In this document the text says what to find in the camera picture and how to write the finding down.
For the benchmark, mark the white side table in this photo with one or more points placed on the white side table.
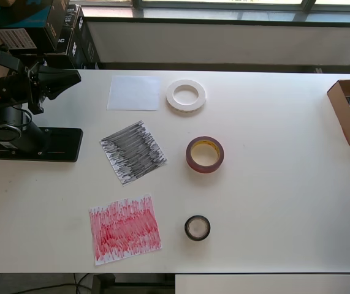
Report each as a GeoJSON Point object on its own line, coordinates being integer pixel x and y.
{"type": "Point", "coordinates": [269, 284]}

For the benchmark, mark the black scribbled paper sheet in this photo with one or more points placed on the black scribbled paper sheet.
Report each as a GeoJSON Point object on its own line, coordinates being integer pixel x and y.
{"type": "Point", "coordinates": [131, 153]}

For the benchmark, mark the black printed carton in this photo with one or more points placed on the black printed carton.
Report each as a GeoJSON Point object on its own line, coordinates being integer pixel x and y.
{"type": "Point", "coordinates": [85, 46]}
{"type": "Point", "coordinates": [67, 30]}

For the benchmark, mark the open brown cardboard tray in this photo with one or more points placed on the open brown cardboard tray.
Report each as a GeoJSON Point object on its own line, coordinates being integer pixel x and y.
{"type": "Point", "coordinates": [337, 104]}

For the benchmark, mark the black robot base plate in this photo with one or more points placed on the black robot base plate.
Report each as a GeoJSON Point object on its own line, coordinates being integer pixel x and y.
{"type": "Point", "coordinates": [64, 147]}

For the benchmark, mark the black teal printed box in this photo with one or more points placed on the black teal printed box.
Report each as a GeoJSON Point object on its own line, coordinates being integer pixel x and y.
{"type": "Point", "coordinates": [24, 15]}

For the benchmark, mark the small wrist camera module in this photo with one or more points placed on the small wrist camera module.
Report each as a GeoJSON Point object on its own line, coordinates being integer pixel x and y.
{"type": "Point", "coordinates": [7, 61]}

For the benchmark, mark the dark table leg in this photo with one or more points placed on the dark table leg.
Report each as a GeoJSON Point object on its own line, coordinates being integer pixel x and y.
{"type": "Point", "coordinates": [104, 284]}

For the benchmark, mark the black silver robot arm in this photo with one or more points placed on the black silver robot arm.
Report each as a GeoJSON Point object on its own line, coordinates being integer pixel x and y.
{"type": "Point", "coordinates": [9, 128]}

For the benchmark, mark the black tape roll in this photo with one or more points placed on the black tape roll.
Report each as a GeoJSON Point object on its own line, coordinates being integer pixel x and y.
{"type": "Point", "coordinates": [196, 239]}

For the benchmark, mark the red tape roll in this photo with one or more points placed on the red tape roll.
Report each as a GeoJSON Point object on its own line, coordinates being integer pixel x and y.
{"type": "Point", "coordinates": [205, 170]}

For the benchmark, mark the blank white paper sheet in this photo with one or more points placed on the blank white paper sheet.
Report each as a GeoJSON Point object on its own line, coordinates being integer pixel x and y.
{"type": "Point", "coordinates": [131, 93]}

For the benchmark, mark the white tape roll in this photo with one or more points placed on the white tape roll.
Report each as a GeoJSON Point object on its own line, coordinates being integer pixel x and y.
{"type": "Point", "coordinates": [170, 96]}

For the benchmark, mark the small tan box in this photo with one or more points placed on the small tan box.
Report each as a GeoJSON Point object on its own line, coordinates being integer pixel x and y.
{"type": "Point", "coordinates": [6, 3]}

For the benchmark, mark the red scribbled paper sheet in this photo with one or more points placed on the red scribbled paper sheet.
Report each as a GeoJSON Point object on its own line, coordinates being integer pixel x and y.
{"type": "Point", "coordinates": [125, 229]}

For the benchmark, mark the grey window frame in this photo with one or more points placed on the grey window frame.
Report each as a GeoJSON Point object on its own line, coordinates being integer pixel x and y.
{"type": "Point", "coordinates": [136, 3]}

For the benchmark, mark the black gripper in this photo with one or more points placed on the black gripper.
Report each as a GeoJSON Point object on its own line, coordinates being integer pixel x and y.
{"type": "Point", "coordinates": [33, 95]}

